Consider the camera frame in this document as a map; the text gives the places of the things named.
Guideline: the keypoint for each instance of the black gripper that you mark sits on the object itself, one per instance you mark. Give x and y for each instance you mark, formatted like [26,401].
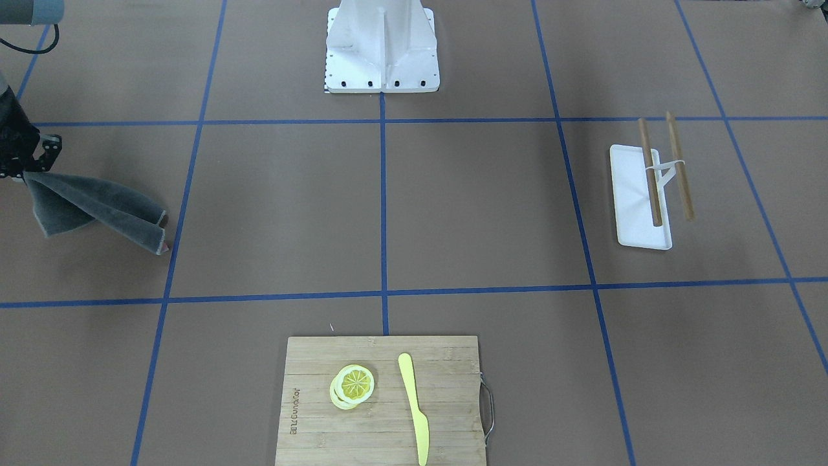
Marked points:
[14,144]

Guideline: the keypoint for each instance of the dark grey cloth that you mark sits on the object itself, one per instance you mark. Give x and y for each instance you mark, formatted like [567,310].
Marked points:
[64,203]

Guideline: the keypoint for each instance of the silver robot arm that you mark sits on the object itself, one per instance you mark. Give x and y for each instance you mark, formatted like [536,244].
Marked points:
[33,13]

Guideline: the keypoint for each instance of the yellow lemon slice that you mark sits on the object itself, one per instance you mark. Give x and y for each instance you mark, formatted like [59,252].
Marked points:
[351,386]

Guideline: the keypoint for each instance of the yellow plastic knife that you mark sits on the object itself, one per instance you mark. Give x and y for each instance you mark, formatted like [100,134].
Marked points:
[419,419]

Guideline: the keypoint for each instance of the bamboo cutting board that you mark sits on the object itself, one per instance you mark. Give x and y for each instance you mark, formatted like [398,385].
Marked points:
[312,431]

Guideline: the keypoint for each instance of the white rectangular tray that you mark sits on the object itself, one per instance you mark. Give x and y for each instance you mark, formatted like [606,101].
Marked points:
[634,227]

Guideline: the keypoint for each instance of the white rack clip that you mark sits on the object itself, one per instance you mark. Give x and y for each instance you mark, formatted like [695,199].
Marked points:
[664,172]

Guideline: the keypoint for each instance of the wooden rack stick far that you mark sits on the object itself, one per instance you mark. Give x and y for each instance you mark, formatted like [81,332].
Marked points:
[680,168]

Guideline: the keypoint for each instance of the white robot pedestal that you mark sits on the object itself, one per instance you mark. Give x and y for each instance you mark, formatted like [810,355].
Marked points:
[381,47]

